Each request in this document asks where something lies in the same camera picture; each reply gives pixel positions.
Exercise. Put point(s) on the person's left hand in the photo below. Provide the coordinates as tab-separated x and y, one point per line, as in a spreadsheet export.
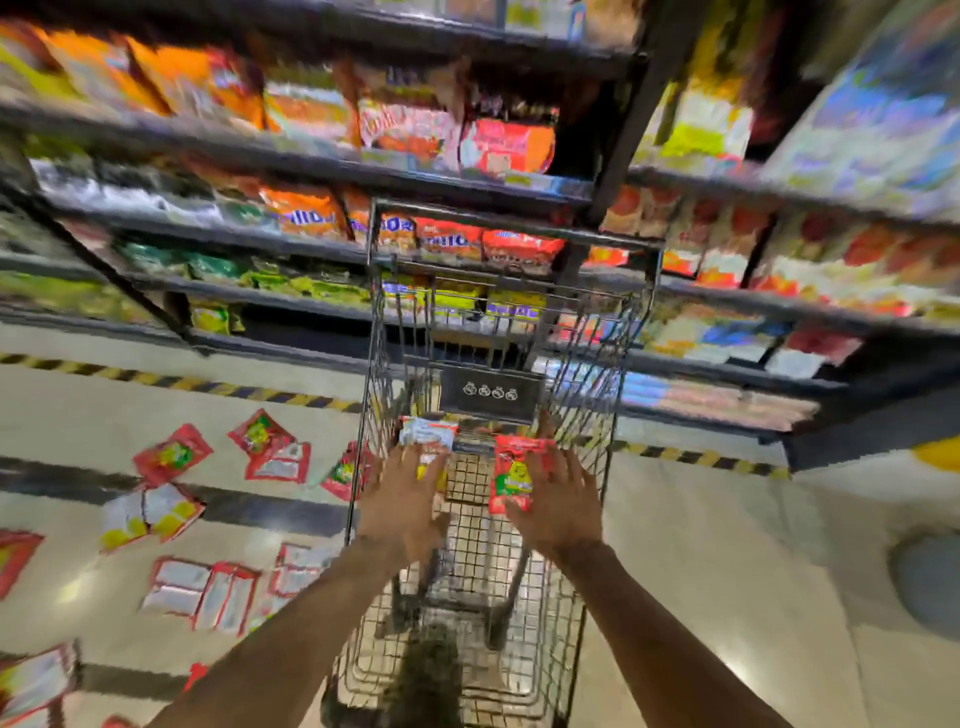
397	510

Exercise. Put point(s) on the person's right hand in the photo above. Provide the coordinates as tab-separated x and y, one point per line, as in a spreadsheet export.
559	510

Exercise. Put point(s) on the person's right fingers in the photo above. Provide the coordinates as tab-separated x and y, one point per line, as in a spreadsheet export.
559	465

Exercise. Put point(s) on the person's left fingers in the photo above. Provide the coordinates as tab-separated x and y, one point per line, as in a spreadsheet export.
401	469

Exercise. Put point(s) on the white snack packet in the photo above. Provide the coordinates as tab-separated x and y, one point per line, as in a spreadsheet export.
427	435

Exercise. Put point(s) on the red green snack packet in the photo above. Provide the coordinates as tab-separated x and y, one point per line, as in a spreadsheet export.
511	472

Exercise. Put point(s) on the person's left forearm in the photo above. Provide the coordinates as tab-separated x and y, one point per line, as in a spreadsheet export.
292	645

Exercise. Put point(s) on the person's right forearm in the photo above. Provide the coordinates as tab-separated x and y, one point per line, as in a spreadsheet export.
660	645

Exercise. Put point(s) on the black cart sign plate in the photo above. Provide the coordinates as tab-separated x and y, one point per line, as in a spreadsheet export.
490	393

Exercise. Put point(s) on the row of flat pale packets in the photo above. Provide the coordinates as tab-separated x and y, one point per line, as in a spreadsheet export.
712	401

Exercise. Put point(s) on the row of yellow packets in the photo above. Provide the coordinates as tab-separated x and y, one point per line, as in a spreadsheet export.
457	300

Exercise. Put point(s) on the row of blue pastel packets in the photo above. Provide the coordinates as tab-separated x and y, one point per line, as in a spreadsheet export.
735	337

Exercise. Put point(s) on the scattered red white floor packets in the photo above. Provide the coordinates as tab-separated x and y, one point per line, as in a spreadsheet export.
217	592

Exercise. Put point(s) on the row of orange blue-print packets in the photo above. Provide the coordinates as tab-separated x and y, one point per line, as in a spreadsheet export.
450	240

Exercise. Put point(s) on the row of green packets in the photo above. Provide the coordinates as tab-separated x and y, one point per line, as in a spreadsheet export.
247	274

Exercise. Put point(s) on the row of red white boxes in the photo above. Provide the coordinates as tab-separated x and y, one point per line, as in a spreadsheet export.
810	255

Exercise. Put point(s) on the row of red orange packets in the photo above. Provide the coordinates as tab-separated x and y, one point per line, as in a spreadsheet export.
420	124

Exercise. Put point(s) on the dark metal shelving unit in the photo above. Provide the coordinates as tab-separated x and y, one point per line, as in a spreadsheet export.
225	154

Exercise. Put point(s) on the stack of yellow white bags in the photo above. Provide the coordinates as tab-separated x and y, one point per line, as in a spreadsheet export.
705	127

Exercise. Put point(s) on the yellow object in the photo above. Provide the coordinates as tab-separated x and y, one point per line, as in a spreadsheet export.
939	454

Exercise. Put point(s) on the row of silver packets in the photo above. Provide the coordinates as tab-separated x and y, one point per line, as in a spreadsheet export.
135	195

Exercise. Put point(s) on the grey blue round object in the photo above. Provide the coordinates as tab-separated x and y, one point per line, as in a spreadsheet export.
930	585

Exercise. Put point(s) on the stack of blue white bags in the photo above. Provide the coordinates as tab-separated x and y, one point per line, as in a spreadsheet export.
877	135

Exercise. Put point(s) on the row of orange chip bags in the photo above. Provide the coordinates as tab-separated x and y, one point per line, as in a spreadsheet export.
150	75

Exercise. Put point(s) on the dark shelving unit with corner post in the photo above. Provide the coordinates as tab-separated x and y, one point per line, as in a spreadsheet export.
862	405

